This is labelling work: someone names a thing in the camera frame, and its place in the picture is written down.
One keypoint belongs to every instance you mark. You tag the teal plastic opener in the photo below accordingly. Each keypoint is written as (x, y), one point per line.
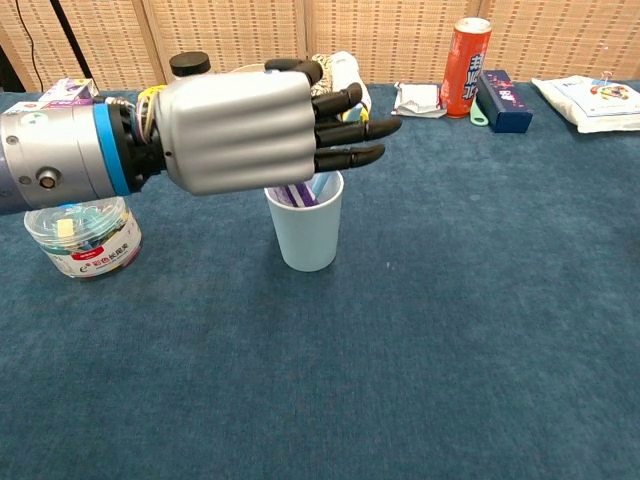
(478, 117)

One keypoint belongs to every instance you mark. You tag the white bottle with yellow cap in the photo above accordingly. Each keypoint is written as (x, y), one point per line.
(350, 67)

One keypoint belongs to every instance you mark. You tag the red drink can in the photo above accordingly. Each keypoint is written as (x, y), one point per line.
(467, 70)

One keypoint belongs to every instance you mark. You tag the white printed bag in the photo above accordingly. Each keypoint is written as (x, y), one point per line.
(590, 102)

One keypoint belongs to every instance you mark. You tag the beige bowl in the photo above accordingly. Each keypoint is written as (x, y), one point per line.
(250, 68)

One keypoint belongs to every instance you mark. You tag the white snack packet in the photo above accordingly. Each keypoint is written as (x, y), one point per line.
(417, 100)

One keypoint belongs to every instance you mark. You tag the small white purple carton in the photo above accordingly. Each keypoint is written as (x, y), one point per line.
(67, 89)

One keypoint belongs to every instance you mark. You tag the white paper cup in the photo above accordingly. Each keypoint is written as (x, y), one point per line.
(307, 235)

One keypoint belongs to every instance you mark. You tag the dark blue box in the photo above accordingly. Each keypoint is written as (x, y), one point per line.
(502, 102)

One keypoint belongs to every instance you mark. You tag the blue table cloth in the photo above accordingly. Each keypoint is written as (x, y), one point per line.
(400, 325)

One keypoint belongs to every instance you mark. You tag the purple box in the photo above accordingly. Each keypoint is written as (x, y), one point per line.
(70, 102)

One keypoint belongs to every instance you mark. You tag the purple white toothpaste tube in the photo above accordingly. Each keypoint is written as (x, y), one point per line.
(299, 195)

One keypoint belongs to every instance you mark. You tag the light blue toothbrush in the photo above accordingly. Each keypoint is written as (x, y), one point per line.
(320, 184)

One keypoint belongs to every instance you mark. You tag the bamboo folding screen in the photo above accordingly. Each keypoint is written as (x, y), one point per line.
(390, 35)

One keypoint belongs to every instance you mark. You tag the clear round container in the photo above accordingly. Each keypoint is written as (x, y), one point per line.
(85, 245)

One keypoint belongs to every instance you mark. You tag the glass jar with black lid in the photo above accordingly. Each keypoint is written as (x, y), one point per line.
(190, 64)

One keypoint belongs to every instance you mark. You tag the white blue carton box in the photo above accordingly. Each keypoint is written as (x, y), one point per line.
(20, 107)

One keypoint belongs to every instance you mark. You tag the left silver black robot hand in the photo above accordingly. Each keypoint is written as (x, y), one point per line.
(235, 132)

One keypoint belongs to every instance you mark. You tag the black tripod stand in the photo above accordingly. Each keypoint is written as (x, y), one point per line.
(70, 37)

